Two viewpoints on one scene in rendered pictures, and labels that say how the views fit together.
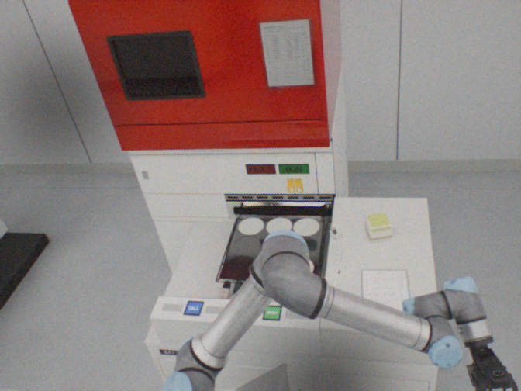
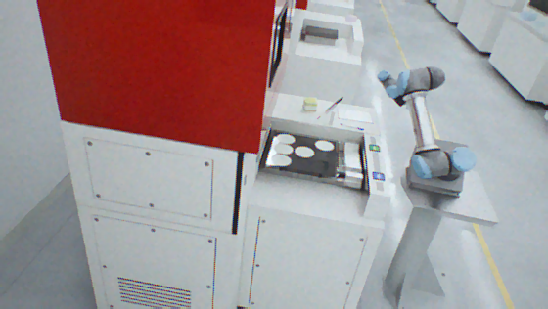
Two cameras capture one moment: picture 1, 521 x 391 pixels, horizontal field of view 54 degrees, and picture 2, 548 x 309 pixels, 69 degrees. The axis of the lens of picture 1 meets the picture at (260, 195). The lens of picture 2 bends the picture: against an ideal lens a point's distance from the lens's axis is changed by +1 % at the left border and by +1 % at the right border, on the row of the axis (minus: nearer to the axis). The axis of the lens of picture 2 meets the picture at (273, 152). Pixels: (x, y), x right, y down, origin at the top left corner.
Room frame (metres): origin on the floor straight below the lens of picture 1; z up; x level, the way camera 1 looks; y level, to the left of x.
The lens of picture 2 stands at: (1.94, 1.67, 1.99)
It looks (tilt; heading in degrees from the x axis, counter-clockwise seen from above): 32 degrees down; 257
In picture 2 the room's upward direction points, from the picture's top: 8 degrees clockwise
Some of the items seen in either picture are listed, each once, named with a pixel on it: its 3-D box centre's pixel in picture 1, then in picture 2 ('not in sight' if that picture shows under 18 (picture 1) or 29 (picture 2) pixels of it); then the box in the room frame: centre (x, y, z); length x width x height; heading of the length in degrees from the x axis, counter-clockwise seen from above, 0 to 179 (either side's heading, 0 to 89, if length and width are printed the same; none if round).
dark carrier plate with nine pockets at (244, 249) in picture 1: (274, 246); (303, 153); (1.40, -0.02, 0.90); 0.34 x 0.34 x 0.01; 73
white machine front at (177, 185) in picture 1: (232, 184); (257, 144); (1.67, 0.10, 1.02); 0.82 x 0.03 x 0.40; 73
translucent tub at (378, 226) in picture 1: (378, 226); (309, 105); (1.29, -0.39, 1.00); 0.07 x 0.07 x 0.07; 88
